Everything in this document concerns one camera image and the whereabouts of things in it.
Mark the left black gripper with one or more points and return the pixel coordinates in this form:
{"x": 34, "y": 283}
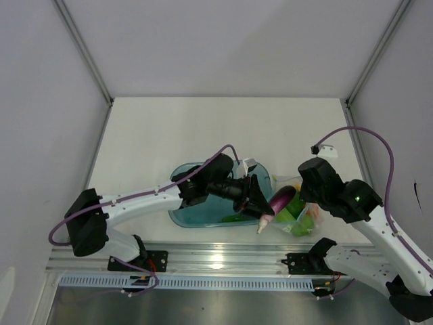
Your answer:
{"x": 252, "y": 202}

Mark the left aluminium frame post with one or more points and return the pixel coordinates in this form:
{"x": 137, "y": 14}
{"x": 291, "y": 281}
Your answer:
{"x": 82, "y": 49}

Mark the light green custard apple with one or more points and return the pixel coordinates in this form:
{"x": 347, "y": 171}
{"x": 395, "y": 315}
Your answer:
{"x": 303, "y": 226}

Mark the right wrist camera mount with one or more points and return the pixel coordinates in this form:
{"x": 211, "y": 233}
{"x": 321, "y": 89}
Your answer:
{"x": 324, "y": 151}

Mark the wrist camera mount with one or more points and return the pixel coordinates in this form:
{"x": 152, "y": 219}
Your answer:
{"x": 245, "y": 166}
{"x": 324, "y": 151}

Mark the dark green chili pepper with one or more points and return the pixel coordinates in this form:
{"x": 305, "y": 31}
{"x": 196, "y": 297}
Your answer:
{"x": 233, "y": 218}

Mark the aluminium frame post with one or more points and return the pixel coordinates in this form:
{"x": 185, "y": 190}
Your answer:
{"x": 82, "y": 49}
{"x": 379, "y": 49}

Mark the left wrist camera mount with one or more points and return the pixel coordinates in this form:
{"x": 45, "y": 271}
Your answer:
{"x": 245, "y": 166}

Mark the green bell pepper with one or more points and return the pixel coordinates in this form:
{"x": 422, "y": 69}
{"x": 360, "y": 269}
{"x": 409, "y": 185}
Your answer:
{"x": 296, "y": 205}

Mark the white slotted cable duct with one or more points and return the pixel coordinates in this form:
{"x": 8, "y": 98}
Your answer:
{"x": 190, "y": 282}

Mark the light green bitter gourd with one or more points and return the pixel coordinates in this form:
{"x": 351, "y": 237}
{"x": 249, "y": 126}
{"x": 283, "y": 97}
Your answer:
{"x": 284, "y": 216}

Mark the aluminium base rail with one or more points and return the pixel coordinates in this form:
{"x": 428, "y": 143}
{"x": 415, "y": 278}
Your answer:
{"x": 193, "y": 259}

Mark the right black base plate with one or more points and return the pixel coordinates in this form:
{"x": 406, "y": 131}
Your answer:
{"x": 304, "y": 264}

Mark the right aluminium frame post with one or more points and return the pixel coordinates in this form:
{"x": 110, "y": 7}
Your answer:
{"x": 379, "y": 49}

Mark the clear zip top bag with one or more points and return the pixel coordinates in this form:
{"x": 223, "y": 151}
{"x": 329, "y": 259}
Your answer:
{"x": 298, "y": 218}

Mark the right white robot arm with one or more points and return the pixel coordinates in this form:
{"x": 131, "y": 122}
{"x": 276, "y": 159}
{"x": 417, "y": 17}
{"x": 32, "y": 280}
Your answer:
{"x": 405, "y": 279}

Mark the purple eggplant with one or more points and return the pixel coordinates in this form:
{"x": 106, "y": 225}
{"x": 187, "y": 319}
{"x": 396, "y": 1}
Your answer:
{"x": 278, "y": 202}

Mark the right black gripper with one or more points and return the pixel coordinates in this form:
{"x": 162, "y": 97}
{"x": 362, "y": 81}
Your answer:
{"x": 305, "y": 196}

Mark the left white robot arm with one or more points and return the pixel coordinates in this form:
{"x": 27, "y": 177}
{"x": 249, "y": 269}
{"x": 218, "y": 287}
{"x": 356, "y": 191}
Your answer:
{"x": 92, "y": 218}

